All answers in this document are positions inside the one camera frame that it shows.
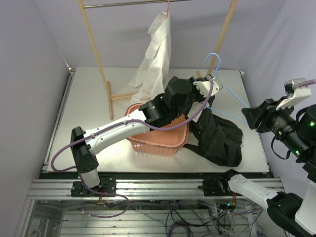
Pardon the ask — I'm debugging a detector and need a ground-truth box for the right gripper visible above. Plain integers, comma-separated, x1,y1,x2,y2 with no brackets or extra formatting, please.
241,95,312,158

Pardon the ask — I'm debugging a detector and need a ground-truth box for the blue wire hanger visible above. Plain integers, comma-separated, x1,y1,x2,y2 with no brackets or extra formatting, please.
205,52,249,123

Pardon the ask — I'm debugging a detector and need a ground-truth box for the dark striped shirt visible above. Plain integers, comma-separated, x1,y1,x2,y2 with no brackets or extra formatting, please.
184,108,243,167

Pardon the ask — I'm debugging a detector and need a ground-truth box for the white shirt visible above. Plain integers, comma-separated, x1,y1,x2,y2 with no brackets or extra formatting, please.
128,12,171,104

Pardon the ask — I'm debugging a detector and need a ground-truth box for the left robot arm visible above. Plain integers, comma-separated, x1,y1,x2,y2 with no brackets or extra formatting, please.
71,76,214,196

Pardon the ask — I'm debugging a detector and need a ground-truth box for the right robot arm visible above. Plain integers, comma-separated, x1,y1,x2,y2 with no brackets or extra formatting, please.
217,98,316,237

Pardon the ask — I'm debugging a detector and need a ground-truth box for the pink plastic laundry basket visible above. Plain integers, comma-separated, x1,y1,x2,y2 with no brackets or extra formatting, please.
125,103,190,156

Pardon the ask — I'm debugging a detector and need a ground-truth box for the wooden clothes rack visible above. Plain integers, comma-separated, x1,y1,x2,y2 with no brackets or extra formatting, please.
78,0,238,120

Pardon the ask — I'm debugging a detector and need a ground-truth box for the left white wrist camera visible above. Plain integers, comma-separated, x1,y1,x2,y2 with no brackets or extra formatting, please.
193,78,223,97

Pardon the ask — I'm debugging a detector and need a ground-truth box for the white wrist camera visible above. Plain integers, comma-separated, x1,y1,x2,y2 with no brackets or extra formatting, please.
276,78,312,111
193,78,223,97

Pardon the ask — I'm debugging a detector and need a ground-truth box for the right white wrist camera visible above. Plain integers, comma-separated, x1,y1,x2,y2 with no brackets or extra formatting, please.
276,78,312,111

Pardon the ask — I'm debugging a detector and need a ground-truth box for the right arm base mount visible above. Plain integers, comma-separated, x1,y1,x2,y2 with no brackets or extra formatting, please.
197,175,229,197

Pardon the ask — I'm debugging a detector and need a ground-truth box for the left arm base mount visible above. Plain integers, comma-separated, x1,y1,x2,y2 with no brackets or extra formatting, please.
71,177,116,198

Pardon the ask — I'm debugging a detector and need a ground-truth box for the aluminium rail frame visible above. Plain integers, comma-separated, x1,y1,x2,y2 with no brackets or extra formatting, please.
26,179,288,200

